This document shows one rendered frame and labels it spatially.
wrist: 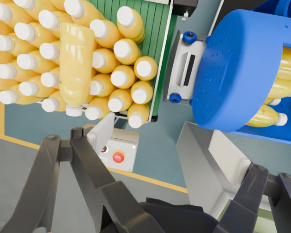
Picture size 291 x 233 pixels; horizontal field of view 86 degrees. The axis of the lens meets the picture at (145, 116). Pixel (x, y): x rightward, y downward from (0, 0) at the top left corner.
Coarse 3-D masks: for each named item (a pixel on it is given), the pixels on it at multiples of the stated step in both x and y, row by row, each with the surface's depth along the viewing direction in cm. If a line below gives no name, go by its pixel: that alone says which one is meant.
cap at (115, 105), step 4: (112, 100) 43; (116, 100) 43; (120, 100) 43; (108, 104) 43; (112, 104) 43; (116, 104) 43; (120, 104) 43; (112, 108) 43; (116, 108) 43; (120, 108) 43
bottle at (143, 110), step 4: (132, 104) 52; (136, 104) 49; (140, 104) 50; (144, 104) 52; (148, 104) 57; (132, 108) 48; (136, 108) 47; (140, 108) 48; (144, 108) 49; (148, 108) 54; (128, 112) 48; (132, 112) 47; (136, 112) 47; (140, 112) 47; (144, 112) 48; (148, 112) 50; (128, 116) 48; (144, 116) 47; (148, 116) 50; (144, 120) 48
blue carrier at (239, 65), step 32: (224, 32) 36; (256, 32) 27; (288, 32) 27; (224, 64) 33; (256, 64) 26; (224, 96) 30; (256, 96) 28; (224, 128) 36; (256, 128) 48; (288, 128) 50
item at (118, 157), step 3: (114, 153) 48; (117, 153) 47; (120, 153) 48; (114, 156) 48; (117, 156) 48; (120, 156) 48; (123, 156) 48; (114, 159) 48; (117, 159) 48; (120, 159) 48; (123, 159) 48; (117, 162) 48; (120, 162) 48
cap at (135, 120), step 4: (132, 116) 44; (136, 116) 44; (140, 116) 45; (128, 120) 44; (132, 120) 44; (136, 120) 44; (140, 120) 44; (132, 124) 44; (136, 124) 44; (140, 124) 44
